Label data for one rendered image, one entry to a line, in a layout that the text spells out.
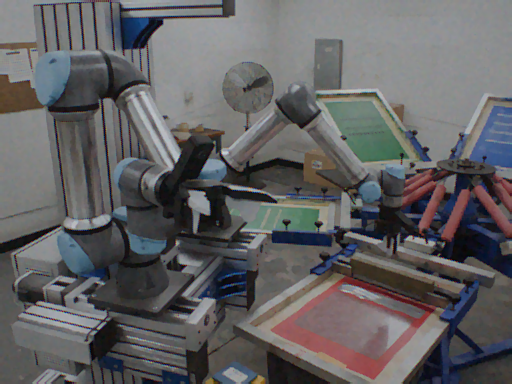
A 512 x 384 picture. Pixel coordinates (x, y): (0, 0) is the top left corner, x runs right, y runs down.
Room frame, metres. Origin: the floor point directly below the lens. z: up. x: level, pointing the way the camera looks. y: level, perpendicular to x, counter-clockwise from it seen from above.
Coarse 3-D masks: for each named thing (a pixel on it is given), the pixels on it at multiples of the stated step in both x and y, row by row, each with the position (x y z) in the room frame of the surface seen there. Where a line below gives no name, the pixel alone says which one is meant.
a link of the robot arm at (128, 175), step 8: (128, 160) 0.91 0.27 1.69; (136, 160) 0.91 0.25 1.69; (144, 160) 0.91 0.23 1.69; (120, 168) 0.90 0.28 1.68; (128, 168) 0.89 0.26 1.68; (136, 168) 0.87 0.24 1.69; (144, 168) 0.86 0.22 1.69; (120, 176) 0.89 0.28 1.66; (128, 176) 0.87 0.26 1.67; (136, 176) 0.86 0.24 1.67; (120, 184) 0.89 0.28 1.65; (128, 184) 0.87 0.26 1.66; (136, 184) 0.85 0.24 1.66; (128, 192) 0.87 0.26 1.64; (136, 192) 0.85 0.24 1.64; (128, 200) 0.87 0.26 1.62; (136, 200) 0.87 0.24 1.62; (144, 200) 0.86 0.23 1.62
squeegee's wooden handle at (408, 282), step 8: (352, 256) 1.78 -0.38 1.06; (352, 264) 1.76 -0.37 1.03; (360, 264) 1.74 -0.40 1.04; (368, 264) 1.72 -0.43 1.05; (376, 264) 1.71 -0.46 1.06; (352, 272) 1.76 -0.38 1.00; (360, 272) 1.74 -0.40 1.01; (368, 272) 1.71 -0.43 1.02; (376, 272) 1.69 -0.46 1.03; (384, 272) 1.67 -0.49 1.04; (392, 272) 1.65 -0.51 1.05; (400, 272) 1.64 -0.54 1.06; (376, 280) 1.69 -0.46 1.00; (384, 280) 1.67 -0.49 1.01; (392, 280) 1.64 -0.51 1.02; (400, 280) 1.62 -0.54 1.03; (408, 280) 1.60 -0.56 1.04; (416, 280) 1.58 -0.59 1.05; (424, 280) 1.57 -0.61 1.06; (400, 288) 1.62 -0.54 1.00; (408, 288) 1.60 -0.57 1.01; (416, 288) 1.58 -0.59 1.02; (424, 288) 1.56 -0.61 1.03; (432, 288) 1.55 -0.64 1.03
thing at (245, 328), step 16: (368, 256) 1.92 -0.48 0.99; (416, 272) 1.77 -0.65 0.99; (304, 288) 1.66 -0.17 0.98; (448, 288) 1.66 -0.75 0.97; (272, 304) 1.52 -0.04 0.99; (240, 320) 1.42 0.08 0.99; (256, 320) 1.43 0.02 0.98; (240, 336) 1.37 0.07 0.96; (256, 336) 1.33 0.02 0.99; (272, 336) 1.32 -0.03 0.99; (432, 336) 1.31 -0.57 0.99; (272, 352) 1.28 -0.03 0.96; (288, 352) 1.24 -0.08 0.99; (304, 352) 1.24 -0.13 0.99; (416, 352) 1.23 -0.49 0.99; (304, 368) 1.20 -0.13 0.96; (320, 368) 1.16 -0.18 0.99; (336, 368) 1.16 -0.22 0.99; (400, 368) 1.15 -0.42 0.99; (416, 368) 1.17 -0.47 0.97
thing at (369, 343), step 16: (416, 304) 1.57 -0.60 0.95; (368, 320) 1.47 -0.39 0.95; (384, 320) 1.46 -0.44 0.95; (400, 320) 1.46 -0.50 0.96; (416, 320) 1.46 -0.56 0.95; (352, 336) 1.37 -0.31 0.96; (368, 336) 1.37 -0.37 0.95; (384, 336) 1.37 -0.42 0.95; (400, 336) 1.36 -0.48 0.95; (336, 352) 1.28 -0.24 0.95; (352, 352) 1.28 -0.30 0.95; (368, 352) 1.28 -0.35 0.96; (384, 352) 1.28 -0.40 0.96; (352, 368) 1.20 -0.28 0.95; (368, 368) 1.20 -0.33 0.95
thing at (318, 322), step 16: (336, 288) 1.70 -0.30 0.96; (368, 288) 1.70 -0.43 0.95; (320, 304) 1.58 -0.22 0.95; (336, 304) 1.58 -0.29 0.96; (352, 304) 1.58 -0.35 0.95; (368, 304) 1.57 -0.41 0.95; (288, 320) 1.47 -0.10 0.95; (304, 320) 1.47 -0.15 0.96; (320, 320) 1.47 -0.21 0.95; (336, 320) 1.47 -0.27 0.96; (352, 320) 1.47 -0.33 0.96; (288, 336) 1.37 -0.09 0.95; (304, 336) 1.37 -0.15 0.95; (320, 336) 1.37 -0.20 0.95; (336, 336) 1.37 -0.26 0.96
